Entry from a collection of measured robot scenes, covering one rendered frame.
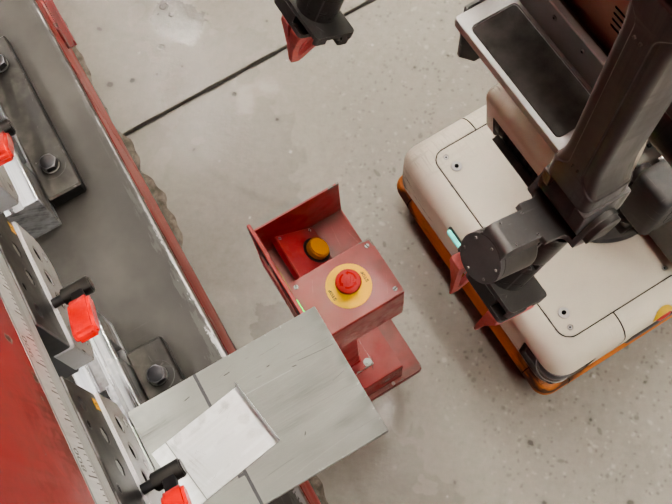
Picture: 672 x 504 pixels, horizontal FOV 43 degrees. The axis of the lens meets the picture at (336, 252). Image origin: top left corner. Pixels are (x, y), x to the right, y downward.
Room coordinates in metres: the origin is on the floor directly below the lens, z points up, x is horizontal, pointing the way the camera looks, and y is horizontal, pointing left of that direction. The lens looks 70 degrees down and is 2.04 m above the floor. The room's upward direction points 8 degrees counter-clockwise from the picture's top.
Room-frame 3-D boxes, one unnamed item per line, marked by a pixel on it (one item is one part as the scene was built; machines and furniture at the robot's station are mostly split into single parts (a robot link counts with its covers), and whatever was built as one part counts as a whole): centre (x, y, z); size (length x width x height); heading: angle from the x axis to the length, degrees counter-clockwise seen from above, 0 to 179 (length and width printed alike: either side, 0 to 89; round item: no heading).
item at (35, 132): (0.70, 0.44, 0.89); 0.30 x 0.05 x 0.03; 22
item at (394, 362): (0.44, -0.01, 0.06); 0.25 x 0.20 x 0.12; 113
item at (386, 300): (0.43, 0.02, 0.75); 0.20 x 0.16 x 0.18; 23
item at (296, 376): (0.17, 0.12, 1.00); 0.26 x 0.18 x 0.01; 112
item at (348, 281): (0.39, -0.01, 0.79); 0.04 x 0.04 x 0.04
